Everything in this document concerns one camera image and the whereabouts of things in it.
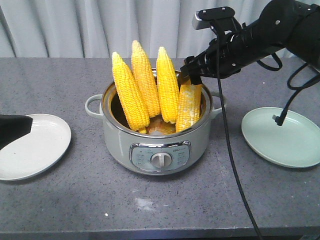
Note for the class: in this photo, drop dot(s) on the pale green electric cooking pot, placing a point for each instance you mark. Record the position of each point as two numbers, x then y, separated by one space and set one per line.
152 154

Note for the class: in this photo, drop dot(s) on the pale green round plate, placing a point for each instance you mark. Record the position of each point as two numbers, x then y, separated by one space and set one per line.
294 144

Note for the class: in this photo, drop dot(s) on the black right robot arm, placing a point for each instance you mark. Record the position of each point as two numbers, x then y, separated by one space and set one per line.
282 24

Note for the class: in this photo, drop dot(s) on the worn yellow corn cob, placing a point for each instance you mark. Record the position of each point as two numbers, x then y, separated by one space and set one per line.
189 105

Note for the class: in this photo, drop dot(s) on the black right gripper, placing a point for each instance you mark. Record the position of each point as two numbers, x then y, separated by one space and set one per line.
220 59

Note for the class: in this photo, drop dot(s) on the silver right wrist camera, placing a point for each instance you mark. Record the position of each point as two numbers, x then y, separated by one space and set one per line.
219 18

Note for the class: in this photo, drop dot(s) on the grey curtain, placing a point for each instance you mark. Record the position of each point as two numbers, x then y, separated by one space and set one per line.
97 28

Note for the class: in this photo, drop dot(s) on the white round plate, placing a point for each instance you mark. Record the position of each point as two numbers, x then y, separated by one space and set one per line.
37 151

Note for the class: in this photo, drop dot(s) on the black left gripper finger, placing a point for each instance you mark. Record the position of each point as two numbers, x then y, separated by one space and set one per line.
13 127

